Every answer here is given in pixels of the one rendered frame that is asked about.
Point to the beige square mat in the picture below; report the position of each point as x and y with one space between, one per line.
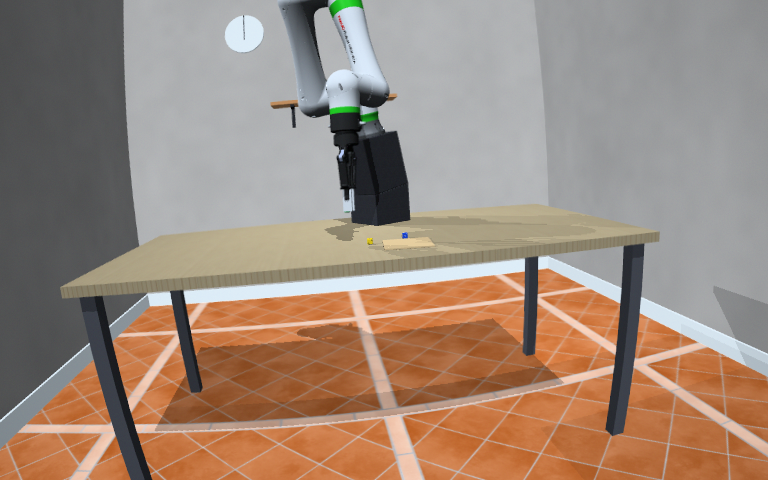
407 243

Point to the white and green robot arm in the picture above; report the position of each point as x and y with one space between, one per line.
346 92

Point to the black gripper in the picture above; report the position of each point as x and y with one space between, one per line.
347 175

